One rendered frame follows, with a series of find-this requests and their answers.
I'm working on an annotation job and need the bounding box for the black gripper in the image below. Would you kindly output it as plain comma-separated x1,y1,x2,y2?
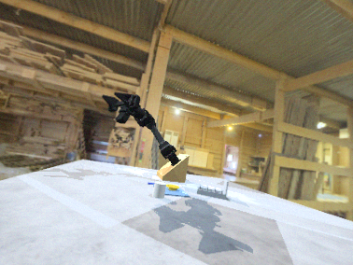
102,91,140,116

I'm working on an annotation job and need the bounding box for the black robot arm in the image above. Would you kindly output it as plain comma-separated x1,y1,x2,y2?
115,105,181,166

